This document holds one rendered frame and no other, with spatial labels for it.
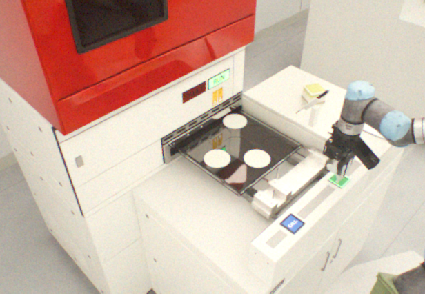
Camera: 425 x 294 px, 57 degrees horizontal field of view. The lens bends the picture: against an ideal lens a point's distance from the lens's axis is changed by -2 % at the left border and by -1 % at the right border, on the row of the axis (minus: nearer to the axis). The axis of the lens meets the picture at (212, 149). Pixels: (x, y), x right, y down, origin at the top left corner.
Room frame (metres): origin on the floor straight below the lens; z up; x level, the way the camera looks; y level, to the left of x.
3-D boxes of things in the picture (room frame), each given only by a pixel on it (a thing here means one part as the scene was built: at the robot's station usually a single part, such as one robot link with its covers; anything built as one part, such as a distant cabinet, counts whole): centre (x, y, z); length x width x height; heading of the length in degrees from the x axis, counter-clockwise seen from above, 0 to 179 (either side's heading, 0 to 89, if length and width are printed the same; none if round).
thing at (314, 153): (1.12, -0.41, 0.89); 0.08 x 0.03 x 0.03; 45
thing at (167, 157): (1.28, 0.03, 0.89); 0.44 x 0.02 x 0.10; 135
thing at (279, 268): (0.84, -0.34, 0.89); 0.55 x 0.09 x 0.14; 135
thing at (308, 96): (1.38, -0.42, 1.00); 0.07 x 0.07 x 0.07; 19
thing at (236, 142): (1.18, -0.10, 0.90); 0.34 x 0.34 x 0.01; 45
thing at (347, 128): (0.93, -0.42, 1.20); 0.08 x 0.08 x 0.05
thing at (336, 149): (0.94, -0.41, 1.12); 0.09 x 0.08 x 0.12; 45
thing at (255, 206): (1.00, -0.29, 0.87); 0.36 x 0.08 x 0.03; 135
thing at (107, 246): (1.41, 0.40, 0.41); 0.82 x 0.71 x 0.82; 135
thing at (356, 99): (0.93, -0.42, 1.28); 0.09 x 0.08 x 0.11; 34
